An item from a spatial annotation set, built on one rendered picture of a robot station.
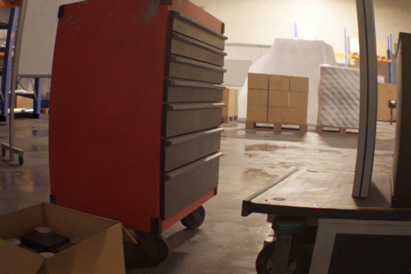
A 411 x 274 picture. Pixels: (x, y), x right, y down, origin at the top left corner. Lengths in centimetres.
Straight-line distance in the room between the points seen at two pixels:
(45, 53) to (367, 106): 308
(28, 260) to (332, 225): 82
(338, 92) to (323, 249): 753
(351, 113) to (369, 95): 736
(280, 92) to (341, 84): 130
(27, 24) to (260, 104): 582
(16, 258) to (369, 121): 109
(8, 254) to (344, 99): 812
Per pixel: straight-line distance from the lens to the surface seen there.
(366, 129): 135
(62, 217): 138
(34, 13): 387
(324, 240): 124
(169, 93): 140
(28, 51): 382
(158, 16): 140
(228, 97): 996
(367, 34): 136
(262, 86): 857
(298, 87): 856
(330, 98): 870
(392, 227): 122
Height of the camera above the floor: 61
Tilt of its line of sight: 4 degrees down
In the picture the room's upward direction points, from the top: 3 degrees clockwise
